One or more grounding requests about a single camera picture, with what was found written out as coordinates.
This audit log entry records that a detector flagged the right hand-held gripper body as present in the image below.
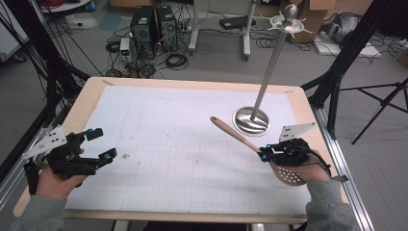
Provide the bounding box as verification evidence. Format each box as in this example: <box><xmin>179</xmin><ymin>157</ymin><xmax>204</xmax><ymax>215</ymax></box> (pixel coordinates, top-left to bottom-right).
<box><xmin>268</xmin><ymin>122</ymin><xmax>318</xmax><ymax>168</ymax></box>

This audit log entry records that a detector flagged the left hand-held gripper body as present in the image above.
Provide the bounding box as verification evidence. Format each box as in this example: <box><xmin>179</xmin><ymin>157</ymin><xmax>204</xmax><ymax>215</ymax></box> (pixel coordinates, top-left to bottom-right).
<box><xmin>21</xmin><ymin>125</ymin><xmax>101</xmax><ymax>178</ymax></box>

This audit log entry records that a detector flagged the beige slotted spoon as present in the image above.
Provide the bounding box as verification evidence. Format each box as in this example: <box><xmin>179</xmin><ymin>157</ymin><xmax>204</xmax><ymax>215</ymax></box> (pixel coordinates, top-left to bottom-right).
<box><xmin>210</xmin><ymin>115</ymin><xmax>308</xmax><ymax>188</ymax></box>

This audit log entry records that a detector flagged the person's left hand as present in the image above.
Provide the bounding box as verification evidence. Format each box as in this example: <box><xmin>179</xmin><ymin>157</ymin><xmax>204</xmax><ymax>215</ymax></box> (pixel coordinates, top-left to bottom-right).
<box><xmin>36</xmin><ymin>147</ymin><xmax>87</xmax><ymax>201</ymax></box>

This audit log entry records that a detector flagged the person's right hand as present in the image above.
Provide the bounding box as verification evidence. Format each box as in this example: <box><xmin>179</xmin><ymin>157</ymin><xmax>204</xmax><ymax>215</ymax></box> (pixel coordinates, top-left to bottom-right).
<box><xmin>296</xmin><ymin>148</ymin><xmax>333</xmax><ymax>185</ymax></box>

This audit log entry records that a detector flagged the metal utensil stand with hooks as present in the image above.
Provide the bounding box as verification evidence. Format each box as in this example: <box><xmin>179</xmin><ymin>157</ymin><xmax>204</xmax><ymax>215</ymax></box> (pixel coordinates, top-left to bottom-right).
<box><xmin>232</xmin><ymin>3</ymin><xmax>314</xmax><ymax>138</ymax></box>

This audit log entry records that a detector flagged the white grid mat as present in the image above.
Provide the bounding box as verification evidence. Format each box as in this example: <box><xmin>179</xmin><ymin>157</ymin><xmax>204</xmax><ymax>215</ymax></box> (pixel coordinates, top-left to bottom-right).
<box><xmin>62</xmin><ymin>85</ymin><xmax>312</xmax><ymax>216</ymax></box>

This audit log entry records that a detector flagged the small grey power supply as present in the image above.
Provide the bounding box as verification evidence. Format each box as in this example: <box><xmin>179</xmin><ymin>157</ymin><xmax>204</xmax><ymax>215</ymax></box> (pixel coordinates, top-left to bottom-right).
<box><xmin>118</xmin><ymin>37</ymin><xmax>133</xmax><ymax>64</ymax></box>

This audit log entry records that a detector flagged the black tripod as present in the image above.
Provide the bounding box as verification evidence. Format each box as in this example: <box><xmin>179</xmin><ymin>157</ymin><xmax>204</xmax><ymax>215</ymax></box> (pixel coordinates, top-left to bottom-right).
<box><xmin>339</xmin><ymin>76</ymin><xmax>408</xmax><ymax>145</ymax></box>

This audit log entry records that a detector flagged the white stand leg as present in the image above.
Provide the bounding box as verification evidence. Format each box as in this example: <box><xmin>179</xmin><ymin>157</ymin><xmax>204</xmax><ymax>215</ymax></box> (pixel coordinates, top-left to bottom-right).
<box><xmin>188</xmin><ymin>0</ymin><xmax>202</xmax><ymax>56</ymax></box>
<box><xmin>242</xmin><ymin>0</ymin><xmax>258</xmax><ymax>62</ymax></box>

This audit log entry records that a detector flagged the clear plastic bag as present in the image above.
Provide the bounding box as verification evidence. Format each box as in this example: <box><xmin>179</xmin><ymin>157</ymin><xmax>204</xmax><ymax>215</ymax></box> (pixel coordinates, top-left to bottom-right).
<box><xmin>64</xmin><ymin>13</ymin><xmax>99</xmax><ymax>31</ymax></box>

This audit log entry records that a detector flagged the large black computer tower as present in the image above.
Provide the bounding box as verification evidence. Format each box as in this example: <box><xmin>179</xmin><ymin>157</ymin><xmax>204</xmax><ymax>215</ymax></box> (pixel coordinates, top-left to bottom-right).
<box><xmin>129</xmin><ymin>5</ymin><xmax>159</xmax><ymax>62</ymax></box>

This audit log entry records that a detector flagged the white board on floor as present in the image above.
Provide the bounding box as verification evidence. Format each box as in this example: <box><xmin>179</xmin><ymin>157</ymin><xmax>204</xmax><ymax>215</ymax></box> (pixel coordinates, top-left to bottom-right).
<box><xmin>313</xmin><ymin>33</ymin><xmax>383</xmax><ymax>60</ymax></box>

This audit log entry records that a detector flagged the white cabinet on wheels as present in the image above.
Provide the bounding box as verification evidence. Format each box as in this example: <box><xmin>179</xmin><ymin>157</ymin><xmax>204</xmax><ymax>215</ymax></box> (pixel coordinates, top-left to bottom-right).
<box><xmin>0</xmin><ymin>17</ymin><xmax>31</xmax><ymax>63</ymax></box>

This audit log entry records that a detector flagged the slim black computer tower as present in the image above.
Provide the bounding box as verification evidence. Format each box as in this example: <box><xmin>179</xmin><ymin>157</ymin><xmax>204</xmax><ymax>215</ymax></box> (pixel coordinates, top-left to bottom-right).
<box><xmin>156</xmin><ymin>5</ymin><xmax>179</xmax><ymax>53</ymax></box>

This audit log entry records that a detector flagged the flat black device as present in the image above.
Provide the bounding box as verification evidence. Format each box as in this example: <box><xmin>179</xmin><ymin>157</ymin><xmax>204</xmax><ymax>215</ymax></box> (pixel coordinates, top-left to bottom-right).
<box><xmin>218</xmin><ymin>14</ymin><xmax>257</xmax><ymax>31</ymax></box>

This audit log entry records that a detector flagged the round white table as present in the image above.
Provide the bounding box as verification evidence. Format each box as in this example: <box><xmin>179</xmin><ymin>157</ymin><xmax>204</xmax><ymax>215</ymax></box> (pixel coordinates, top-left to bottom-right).
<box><xmin>38</xmin><ymin>0</ymin><xmax>93</xmax><ymax>13</ymax></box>

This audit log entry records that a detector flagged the grey bag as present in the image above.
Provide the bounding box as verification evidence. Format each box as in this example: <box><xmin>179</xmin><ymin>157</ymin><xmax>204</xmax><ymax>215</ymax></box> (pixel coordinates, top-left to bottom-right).
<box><xmin>319</xmin><ymin>12</ymin><xmax>361</xmax><ymax>44</ymax></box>

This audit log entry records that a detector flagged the black gripper cable with plug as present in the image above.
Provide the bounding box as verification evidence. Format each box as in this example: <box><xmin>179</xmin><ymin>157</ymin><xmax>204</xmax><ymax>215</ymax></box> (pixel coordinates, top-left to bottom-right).
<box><xmin>299</xmin><ymin>141</ymin><xmax>349</xmax><ymax>184</ymax></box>

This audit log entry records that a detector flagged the black gripper strap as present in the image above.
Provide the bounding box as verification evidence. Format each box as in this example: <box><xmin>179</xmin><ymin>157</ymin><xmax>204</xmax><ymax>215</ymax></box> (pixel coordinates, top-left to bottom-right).
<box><xmin>23</xmin><ymin>159</ymin><xmax>41</xmax><ymax>195</ymax></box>

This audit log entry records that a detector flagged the aluminium frame rail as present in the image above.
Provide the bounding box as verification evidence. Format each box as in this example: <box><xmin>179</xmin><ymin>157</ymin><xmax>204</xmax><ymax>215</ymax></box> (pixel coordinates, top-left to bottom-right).
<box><xmin>311</xmin><ymin>105</ymin><xmax>375</xmax><ymax>231</ymax></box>

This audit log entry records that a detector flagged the black frame strut with cables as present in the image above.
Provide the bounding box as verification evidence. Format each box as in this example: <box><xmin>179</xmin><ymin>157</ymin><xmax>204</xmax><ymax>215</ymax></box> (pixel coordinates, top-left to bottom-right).
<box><xmin>0</xmin><ymin>0</ymin><xmax>90</xmax><ymax>129</ymax></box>

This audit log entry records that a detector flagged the coiled black cable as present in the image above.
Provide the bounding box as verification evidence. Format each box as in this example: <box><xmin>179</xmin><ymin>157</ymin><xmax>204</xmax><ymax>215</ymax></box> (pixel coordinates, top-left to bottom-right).
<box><xmin>165</xmin><ymin>52</ymin><xmax>190</xmax><ymax>71</ymax></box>

